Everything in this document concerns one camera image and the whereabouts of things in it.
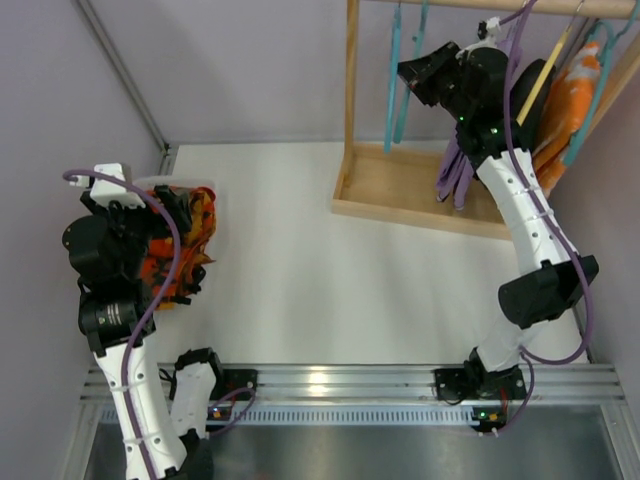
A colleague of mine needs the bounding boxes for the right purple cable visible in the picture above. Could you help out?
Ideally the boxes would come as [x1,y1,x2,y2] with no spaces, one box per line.
[497,0,596,436]

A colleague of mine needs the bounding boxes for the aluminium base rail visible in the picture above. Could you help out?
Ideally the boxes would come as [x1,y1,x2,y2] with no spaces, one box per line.
[79,362,626,441]

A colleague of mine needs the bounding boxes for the wooden hanger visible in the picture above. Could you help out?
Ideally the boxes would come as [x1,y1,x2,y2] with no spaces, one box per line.
[516,0,585,126]

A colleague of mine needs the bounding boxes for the empty teal hanger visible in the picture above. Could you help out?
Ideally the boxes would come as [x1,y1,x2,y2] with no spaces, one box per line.
[383,1,402,154]

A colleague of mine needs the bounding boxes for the orange camouflage trousers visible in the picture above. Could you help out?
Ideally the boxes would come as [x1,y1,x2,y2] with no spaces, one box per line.
[141,188,217,311]

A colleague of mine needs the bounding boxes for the purple garment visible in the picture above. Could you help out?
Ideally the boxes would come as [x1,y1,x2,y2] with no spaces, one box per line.
[436,131,474,211]

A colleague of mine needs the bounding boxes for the far right teal hanger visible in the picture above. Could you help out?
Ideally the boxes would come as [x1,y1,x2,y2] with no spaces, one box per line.
[562,13,639,169]

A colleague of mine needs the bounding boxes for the purple hanger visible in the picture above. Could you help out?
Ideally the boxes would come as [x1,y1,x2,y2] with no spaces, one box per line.
[497,0,531,68]

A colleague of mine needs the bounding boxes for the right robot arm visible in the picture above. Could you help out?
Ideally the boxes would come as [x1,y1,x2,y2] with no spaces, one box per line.
[397,42,599,403]

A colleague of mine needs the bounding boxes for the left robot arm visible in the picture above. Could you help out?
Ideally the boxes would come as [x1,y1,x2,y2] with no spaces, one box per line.
[62,184,225,479]

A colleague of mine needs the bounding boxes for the teal hanger with trousers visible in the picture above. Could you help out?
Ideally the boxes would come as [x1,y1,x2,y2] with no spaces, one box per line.
[393,0,429,144]

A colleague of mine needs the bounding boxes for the orange white garment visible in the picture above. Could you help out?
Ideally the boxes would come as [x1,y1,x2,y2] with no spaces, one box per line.
[532,46,595,198]

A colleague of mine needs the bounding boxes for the white plastic basket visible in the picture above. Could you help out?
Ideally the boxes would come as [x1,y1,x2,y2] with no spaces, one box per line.
[132,175,217,201]

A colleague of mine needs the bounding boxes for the black garment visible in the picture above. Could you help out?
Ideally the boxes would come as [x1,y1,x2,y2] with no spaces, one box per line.
[512,58,559,151]

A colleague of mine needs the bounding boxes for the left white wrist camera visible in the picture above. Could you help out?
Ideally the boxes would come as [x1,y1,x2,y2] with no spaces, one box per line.
[90,163,145,209]

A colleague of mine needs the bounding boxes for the wooden clothes rack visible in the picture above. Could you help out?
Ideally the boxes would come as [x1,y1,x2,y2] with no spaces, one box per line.
[331,1,639,240]

